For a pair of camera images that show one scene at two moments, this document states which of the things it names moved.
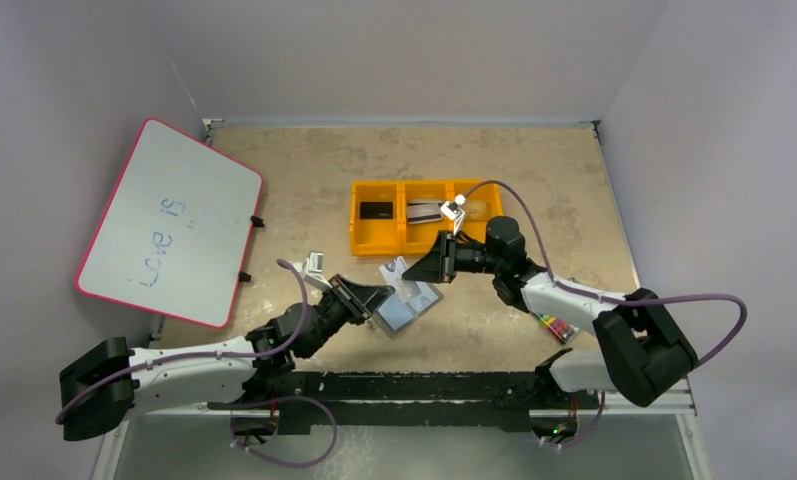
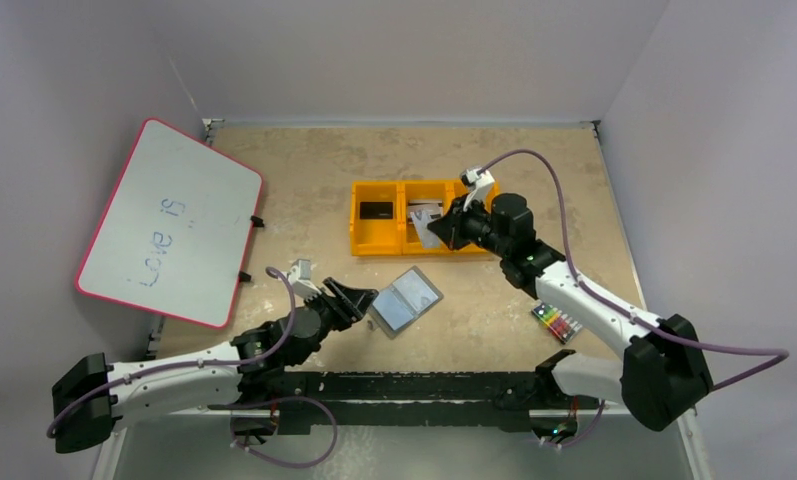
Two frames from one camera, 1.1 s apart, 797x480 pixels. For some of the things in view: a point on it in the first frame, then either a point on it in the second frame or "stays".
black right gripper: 448,256 → 460,225
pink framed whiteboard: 174,234 stays
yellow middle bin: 420,218 stays
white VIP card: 392,273 → 426,238
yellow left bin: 376,237 stays
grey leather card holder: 406,308 stays
